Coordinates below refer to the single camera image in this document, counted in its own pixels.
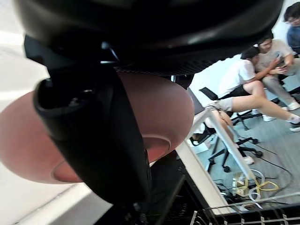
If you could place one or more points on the person in white shirt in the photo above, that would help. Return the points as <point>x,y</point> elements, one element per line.
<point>236,77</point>

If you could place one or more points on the black office chair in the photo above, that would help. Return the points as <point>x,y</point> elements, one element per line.
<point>243,141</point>
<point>211,93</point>
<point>203,137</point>

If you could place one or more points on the person in beige shirt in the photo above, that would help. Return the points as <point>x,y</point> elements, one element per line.
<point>276,86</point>

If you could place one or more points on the brown-pink ceramic cup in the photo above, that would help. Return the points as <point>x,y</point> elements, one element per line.
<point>164,107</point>

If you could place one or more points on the small cardboard box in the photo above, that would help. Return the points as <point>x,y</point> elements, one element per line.
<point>240,185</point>

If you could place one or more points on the person in beige shorts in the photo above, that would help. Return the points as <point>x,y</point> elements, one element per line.
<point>253,103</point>

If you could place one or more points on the white table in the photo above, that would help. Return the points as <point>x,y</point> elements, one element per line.
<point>204,180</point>

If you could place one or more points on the person in blue shirt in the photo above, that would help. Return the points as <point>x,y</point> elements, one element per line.
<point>294,37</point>

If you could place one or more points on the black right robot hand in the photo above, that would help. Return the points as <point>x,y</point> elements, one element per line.
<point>98,131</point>

